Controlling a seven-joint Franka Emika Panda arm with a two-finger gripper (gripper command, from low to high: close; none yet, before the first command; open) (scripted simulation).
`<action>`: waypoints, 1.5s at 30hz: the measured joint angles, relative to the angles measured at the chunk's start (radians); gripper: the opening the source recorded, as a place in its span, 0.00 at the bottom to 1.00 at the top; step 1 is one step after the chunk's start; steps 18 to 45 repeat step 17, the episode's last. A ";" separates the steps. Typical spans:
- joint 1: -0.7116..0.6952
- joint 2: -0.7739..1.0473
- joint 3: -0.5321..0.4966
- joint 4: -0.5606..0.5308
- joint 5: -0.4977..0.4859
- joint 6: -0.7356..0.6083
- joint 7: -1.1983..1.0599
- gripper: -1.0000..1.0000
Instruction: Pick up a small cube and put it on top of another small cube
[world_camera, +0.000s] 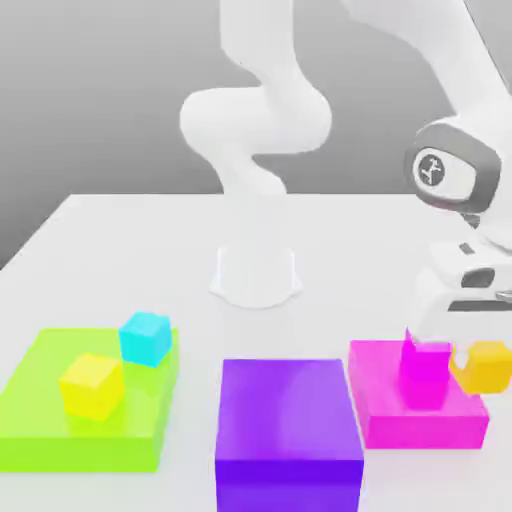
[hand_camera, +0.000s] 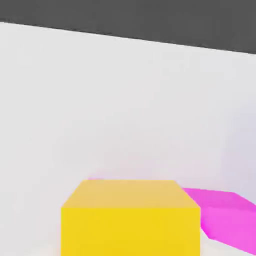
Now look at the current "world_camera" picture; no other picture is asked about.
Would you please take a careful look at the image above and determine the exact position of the large purple box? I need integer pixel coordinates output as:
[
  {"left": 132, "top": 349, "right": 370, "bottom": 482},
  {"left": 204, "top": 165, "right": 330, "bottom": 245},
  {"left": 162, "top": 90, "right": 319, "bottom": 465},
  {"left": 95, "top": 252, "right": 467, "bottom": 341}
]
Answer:
[{"left": 214, "top": 358, "right": 366, "bottom": 512}]

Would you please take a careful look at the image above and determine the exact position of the large magenta box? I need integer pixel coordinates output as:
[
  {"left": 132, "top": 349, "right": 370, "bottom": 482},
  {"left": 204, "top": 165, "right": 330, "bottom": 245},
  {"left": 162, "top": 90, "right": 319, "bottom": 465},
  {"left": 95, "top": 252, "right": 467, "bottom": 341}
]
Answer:
[{"left": 346, "top": 339, "right": 490, "bottom": 450}]

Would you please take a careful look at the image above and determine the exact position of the small orange cube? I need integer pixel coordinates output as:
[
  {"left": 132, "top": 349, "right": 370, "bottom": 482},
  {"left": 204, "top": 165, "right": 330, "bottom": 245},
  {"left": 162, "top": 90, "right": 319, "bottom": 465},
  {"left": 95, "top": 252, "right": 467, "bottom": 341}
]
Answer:
[{"left": 448, "top": 340, "right": 512, "bottom": 396}]

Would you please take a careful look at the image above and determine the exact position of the small cyan cube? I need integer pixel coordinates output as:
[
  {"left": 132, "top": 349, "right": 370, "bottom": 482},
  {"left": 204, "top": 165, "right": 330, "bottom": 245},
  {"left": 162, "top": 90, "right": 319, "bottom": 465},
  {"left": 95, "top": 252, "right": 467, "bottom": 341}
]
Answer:
[{"left": 118, "top": 311, "right": 174, "bottom": 369}]

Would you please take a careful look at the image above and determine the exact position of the large green box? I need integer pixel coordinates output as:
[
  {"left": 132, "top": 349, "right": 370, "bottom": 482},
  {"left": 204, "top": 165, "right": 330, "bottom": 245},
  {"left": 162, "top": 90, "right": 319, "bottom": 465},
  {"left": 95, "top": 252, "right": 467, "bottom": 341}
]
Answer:
[{"left": 0, "top": 327, "right": 180, "bottom": 474}]

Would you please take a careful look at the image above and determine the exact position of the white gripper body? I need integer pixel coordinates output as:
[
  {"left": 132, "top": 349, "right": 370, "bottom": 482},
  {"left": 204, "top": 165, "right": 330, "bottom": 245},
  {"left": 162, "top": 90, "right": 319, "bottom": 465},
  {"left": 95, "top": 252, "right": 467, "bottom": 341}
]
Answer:
[{"left": 413, "top": 286, "right": 512, "bottom": 346}]

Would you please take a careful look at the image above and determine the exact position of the small yellow cube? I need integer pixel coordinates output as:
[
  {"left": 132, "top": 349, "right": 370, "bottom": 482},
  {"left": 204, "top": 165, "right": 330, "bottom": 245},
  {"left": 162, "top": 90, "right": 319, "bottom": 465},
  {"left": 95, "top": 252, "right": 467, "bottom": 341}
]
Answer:
[{"left": 58, "top": 352, "right": 126, "bottom": 422}]

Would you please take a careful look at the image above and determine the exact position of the small magenta cube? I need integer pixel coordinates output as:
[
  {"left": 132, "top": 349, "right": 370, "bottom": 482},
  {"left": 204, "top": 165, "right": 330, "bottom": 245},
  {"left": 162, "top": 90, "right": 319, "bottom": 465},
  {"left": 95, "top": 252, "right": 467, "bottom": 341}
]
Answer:
[{"left": 399, "top": 326, "right": 454, "bottom": 412}]

